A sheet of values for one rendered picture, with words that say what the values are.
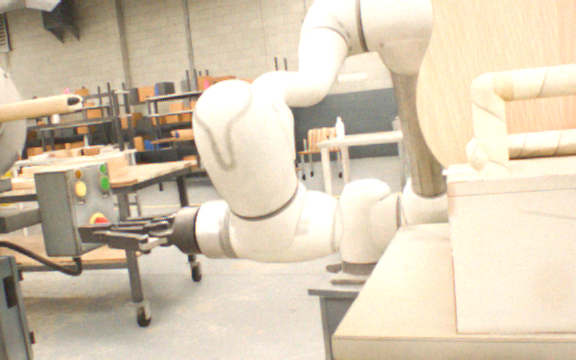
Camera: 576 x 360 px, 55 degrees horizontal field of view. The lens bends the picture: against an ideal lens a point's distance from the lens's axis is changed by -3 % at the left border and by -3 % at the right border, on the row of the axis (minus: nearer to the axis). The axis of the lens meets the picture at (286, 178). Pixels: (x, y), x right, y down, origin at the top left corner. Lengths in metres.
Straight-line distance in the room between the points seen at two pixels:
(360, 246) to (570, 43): 0.91
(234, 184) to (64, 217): 0.72
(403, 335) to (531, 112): 0.35
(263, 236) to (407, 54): 0.57
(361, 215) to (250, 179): 0.88
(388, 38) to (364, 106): 10.88
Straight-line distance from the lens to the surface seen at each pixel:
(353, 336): 0.69
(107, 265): 3.59
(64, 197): 1.35
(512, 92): 0.63
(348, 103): 12.12
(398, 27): 1.17
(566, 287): 0.66
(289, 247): 0.79
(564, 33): 0.84
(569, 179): 0.64
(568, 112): 0.84
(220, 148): 0.68
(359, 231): 1.57
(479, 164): 0.64
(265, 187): 0.71
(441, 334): 0.68
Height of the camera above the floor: 1.20
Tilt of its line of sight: 7 degrees down
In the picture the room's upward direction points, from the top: 6 degrees counter-clockwise
